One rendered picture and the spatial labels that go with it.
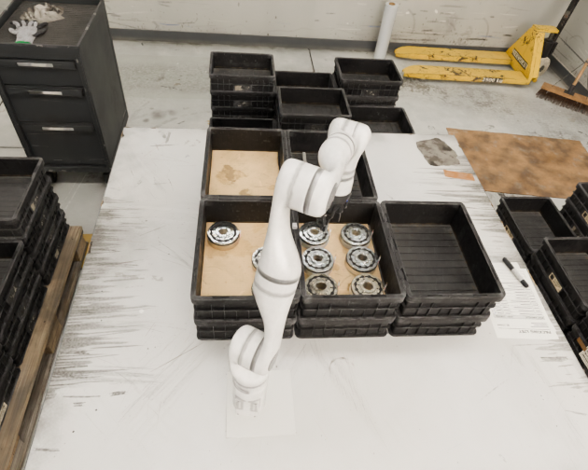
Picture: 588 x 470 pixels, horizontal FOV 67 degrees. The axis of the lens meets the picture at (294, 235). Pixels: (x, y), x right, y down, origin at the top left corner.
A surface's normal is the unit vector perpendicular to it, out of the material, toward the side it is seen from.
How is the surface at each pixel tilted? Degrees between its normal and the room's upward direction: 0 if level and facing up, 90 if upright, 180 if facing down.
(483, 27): 90
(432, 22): 90
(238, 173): 0
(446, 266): 0
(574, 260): 0
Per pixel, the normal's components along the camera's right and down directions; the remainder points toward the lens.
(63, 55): 0.08, 0.74
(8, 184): 0.09, -0.67
